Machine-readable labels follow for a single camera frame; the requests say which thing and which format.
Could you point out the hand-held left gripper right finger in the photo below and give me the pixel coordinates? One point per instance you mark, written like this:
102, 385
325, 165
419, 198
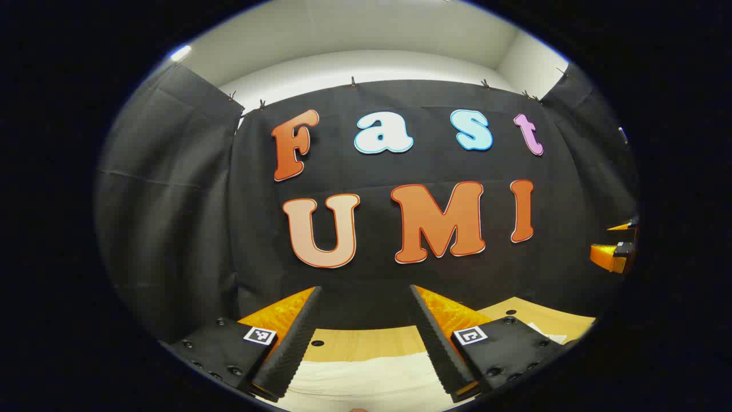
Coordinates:
437, 349

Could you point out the black backdrop cloth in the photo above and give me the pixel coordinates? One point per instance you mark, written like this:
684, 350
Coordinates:
377, 171

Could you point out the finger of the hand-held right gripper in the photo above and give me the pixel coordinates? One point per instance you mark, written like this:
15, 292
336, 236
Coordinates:
629, 224
624, 249

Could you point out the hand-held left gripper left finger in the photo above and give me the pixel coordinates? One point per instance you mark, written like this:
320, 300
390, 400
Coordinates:
297, 343

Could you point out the ceiling light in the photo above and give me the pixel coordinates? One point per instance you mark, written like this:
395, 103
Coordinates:
180, 53

